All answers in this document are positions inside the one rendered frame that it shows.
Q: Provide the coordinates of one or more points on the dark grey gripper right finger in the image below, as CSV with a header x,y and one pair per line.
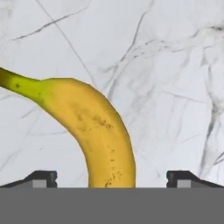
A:
x,y
179,176

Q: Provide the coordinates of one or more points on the yellow banana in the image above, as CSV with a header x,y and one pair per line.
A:
x,y
96,128

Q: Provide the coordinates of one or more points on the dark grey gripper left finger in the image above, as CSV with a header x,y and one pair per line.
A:
x,y
43,176

